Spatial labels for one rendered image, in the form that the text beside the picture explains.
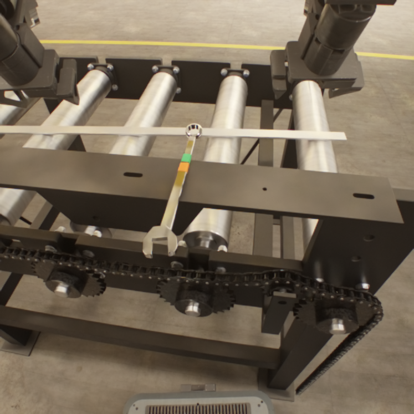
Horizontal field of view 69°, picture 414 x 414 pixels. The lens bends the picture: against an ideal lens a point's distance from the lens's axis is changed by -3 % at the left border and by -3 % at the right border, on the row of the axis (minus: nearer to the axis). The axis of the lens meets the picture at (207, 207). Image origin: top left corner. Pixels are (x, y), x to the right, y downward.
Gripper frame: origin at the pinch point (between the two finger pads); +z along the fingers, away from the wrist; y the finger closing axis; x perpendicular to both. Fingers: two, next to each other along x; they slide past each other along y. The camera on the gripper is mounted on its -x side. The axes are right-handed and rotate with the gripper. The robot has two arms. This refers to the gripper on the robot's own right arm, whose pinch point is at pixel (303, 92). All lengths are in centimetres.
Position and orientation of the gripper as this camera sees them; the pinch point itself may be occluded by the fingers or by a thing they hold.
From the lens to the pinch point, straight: 59.9
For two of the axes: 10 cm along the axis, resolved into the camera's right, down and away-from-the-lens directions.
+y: -10.0, 0.3, 0.0
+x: 0.3, 9.8, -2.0
